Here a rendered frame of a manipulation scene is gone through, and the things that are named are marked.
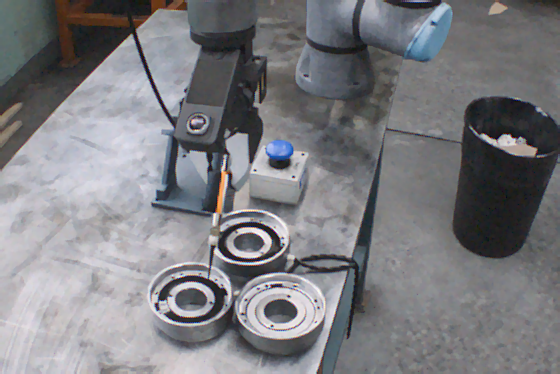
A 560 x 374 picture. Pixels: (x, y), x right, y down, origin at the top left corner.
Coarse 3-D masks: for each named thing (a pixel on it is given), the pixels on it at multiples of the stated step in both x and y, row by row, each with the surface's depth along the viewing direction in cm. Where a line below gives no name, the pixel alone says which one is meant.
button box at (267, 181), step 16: (256, 160) 98; (272, 160) 98; (288, 160) 98; (304, 160) 98; (256, 176) 96; (272, 176) 95; (288, 176) 95; (304, 176) 99; (256, 192) 98; (272, 192) 97; (288, 192) 96
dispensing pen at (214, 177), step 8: (224, 144) 80; (224, 152) 79; (224, 160) 79; (224, 168) 80; (208, 176) 78; (216, 176) 78; (208, 184) 78; (216, 184) 78; (208, 192) 78; (216, 192) 78; (208, 200) 78; (216, 200) 78; (208, 208) 78; (216, 208) 78; (216, 216) 80; (216, 224) 80; (216, 232) 80; (216, 240) 80; (208, 272) 81
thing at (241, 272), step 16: (224, 224) 90; (272, 224) 90; (208, 240) 85; (240, 240) 89; (256, 240) 89; (288, 240) 86; (224, 256) 83; (240, 256) 85; (256, 256) 85; (224, 272) 84; (240, 272) 83; (256, 272) 83; (272, 272) 84
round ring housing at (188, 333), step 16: (160, 272) 81; (176, 272) 82; (192, 272) 82; (160, 288) 80; (176, 288) 80; (192, 288) 81; (208, 288) 80; (176, 304) 80; (208, 304) 78; (224, 304) 78; (160, 320) 75; (208, 320) 75; (224, 320) 76; (176, 336) 76; (192, 336) 75; (208, 336) 76
